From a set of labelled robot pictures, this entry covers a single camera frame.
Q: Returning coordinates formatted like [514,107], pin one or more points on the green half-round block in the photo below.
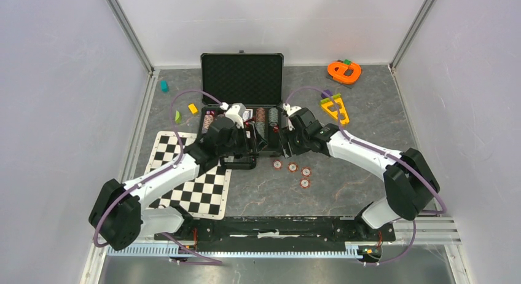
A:
[177,117]

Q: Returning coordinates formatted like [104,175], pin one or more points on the brown poker chip roll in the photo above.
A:
[260,116]

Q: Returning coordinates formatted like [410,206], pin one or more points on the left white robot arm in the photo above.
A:
[121,211]

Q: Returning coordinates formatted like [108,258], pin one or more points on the orange toy track piece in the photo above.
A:
[344,72]

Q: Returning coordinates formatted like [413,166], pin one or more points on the yellow toy block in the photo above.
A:
[193,109]

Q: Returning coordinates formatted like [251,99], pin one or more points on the red white poker chip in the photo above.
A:
[304,183]
[306,172]
[292,167]
[277,164]

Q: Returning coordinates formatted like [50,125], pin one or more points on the black poker carrying case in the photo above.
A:
[254,80]

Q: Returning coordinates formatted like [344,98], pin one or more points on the pink brown chip roll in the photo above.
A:
[207,120]

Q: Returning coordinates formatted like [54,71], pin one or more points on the grey green chip roll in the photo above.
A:
[273,117]

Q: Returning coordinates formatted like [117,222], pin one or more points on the black white chessboard mat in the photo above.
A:
[204,197]

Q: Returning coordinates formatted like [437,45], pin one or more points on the green blue chip roll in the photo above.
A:
[260,127]

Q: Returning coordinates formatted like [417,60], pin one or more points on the teal toy block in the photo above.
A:
[164,86]

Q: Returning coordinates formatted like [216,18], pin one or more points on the yellow triangle toy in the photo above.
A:
[336,108]

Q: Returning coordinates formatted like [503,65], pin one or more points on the purple toy block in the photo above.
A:
[325,94]

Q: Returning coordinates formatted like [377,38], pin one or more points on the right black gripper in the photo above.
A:
[286,136]

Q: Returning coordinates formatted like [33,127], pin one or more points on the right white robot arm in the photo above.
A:
[409,182]

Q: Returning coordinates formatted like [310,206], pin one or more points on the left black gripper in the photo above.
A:
[246,148]

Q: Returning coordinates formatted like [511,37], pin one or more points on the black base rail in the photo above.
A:
[208,242]

